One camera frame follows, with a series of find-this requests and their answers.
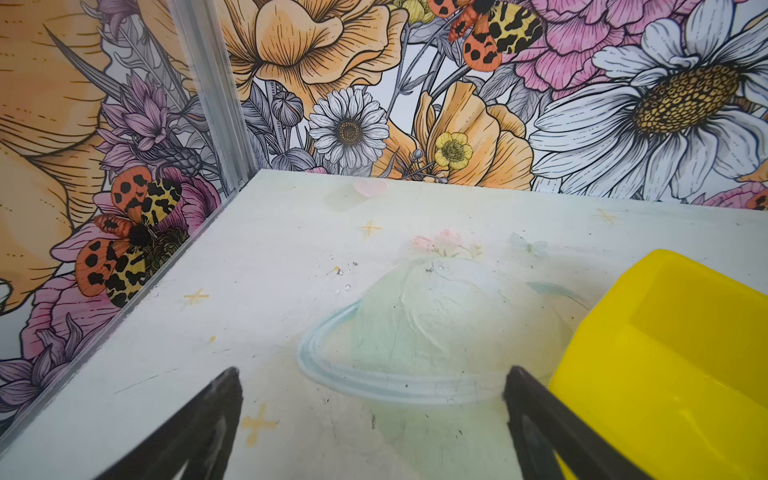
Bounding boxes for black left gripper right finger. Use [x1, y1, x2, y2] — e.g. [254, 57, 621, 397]
[503, 366, 649, 479]

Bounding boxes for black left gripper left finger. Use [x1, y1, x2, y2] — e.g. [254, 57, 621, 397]
[98, 367, 243, 479]

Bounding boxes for yellow plastic bin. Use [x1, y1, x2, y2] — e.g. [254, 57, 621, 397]
[549, 250, 767, 479]

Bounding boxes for aluminium corner post left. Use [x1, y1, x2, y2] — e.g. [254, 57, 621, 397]
[169, 1, 257, 194]

